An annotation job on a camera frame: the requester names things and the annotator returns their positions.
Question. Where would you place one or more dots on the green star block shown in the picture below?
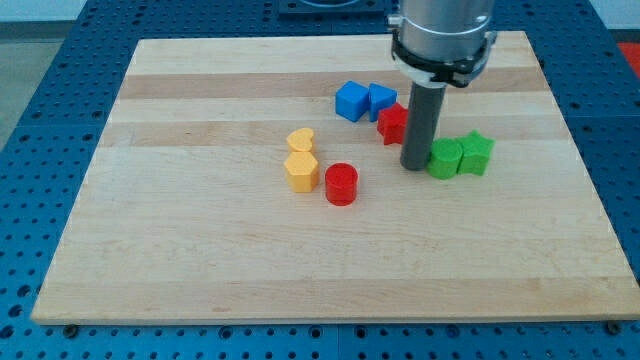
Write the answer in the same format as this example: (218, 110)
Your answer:
(476, 153)

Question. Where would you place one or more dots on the blue cube block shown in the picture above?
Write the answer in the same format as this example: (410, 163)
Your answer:
(352, 101)

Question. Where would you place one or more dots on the yellow hexagon block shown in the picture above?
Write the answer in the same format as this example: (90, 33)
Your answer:
(302, 172)

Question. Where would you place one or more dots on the blue triangle block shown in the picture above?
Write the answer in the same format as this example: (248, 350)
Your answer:
(380, 97)

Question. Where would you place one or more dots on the wooden board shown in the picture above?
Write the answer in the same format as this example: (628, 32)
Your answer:
(185, 216)

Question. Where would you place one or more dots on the yellow heart block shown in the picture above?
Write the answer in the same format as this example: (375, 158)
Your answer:
(301, 140)

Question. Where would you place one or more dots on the red cylinder block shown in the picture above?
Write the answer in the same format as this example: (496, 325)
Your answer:
(341, 181)

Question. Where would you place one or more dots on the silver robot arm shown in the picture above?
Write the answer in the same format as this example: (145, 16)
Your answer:
(436, 44)

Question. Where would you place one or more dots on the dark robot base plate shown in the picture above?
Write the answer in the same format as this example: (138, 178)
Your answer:
(334, 7)

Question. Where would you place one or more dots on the red star block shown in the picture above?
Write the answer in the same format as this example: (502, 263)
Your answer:
(391, 124)

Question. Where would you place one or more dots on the green cylinder block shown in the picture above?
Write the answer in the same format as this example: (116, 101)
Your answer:
(445, 157)

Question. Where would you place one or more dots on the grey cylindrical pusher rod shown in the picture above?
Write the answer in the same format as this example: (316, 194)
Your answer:
(423, 115)

